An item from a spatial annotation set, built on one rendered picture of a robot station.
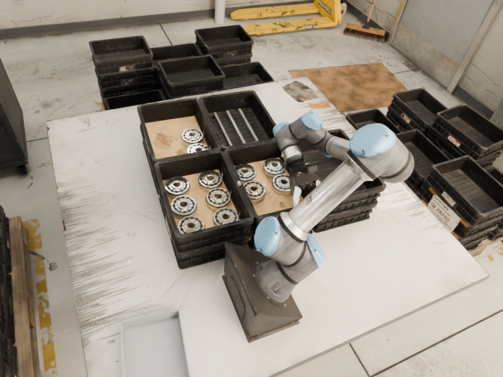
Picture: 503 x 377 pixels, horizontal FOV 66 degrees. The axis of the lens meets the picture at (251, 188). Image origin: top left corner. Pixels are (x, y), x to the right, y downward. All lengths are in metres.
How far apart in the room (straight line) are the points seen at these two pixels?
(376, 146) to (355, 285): 0.71
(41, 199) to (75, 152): 0.88
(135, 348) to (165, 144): 0.91
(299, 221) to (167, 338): 0.63
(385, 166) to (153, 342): 0.96
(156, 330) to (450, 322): 1.75
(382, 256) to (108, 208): 1.21
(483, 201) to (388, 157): 1.52
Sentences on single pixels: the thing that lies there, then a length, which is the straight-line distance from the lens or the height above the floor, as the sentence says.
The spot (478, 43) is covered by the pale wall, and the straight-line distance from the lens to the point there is 4.31.
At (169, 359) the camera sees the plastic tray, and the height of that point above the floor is 0.70.
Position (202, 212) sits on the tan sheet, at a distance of 1.60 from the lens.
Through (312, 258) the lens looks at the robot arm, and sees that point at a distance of 1.30.
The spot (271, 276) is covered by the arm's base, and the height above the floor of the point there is 0.91.
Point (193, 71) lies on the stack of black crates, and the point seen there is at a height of 0.49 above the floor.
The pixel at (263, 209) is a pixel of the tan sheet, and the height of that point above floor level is 0.83.
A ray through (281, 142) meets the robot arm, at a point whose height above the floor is 1.10.
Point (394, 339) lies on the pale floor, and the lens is 2.45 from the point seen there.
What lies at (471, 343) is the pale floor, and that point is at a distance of 2.66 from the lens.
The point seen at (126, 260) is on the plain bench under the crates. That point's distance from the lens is 1.65.
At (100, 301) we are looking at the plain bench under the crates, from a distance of 1.58.
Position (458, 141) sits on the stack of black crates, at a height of 0.53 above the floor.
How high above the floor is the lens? 2.08
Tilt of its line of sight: 47 degrees down
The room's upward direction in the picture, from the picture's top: 8 degrees clockwise
